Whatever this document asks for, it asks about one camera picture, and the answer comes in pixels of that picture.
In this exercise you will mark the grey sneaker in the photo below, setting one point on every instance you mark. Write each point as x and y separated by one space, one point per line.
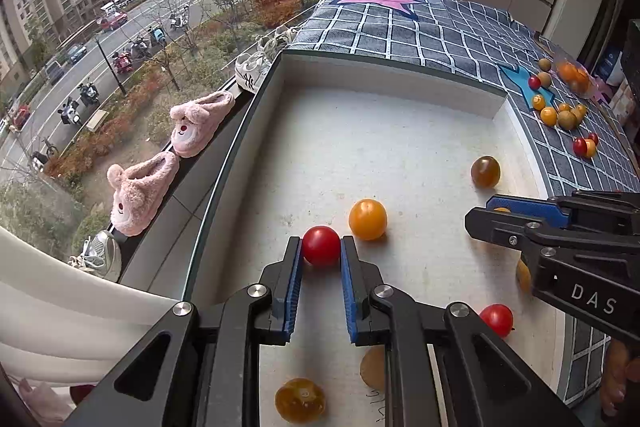
100 257

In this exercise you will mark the red car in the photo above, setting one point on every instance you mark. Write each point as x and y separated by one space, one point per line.
112 22

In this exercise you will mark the red cherry tomato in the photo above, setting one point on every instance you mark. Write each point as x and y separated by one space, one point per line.
320 247
496 319

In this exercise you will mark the orange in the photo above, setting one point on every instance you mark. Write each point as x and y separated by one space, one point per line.
567 71
581 83

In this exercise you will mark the person's right hand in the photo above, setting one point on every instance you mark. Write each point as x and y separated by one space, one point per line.
622 382

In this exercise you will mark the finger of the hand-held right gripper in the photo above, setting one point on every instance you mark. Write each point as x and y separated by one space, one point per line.
500 229
530 209

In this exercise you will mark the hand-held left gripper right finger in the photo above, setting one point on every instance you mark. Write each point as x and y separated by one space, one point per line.
350 292

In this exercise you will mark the white sneaker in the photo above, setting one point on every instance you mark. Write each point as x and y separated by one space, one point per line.
277 38
252 74

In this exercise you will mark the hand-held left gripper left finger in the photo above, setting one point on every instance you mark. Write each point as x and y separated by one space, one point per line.
295 287

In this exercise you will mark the yellow-brown cherry tomato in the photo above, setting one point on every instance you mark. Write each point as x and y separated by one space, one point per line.
300 400

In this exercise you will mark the large white tray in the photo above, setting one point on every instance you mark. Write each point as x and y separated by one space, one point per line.
400 142

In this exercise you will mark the grey checked bed sheet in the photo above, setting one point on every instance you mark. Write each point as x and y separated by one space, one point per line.
450 32

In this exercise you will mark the pink cloth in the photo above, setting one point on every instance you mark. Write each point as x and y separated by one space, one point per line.
42 402

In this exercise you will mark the brown-green cherry tomato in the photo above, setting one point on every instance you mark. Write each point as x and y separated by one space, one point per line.
485 172

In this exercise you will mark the cluster of small tomatoes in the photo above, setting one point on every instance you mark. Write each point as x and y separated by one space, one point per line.
548 116

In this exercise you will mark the orange cherry tomato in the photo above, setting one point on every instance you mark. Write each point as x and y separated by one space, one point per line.
523 275
501 209
368 219

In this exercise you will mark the beige cherry tomato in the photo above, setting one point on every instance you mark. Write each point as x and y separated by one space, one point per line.
372 367

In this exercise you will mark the white curtain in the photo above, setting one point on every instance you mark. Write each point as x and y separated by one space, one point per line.
75 322

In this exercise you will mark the blue box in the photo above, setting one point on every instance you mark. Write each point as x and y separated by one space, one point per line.
611 67

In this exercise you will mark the pink plush slipper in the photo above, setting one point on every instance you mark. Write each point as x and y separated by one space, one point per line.
200 122
140 192

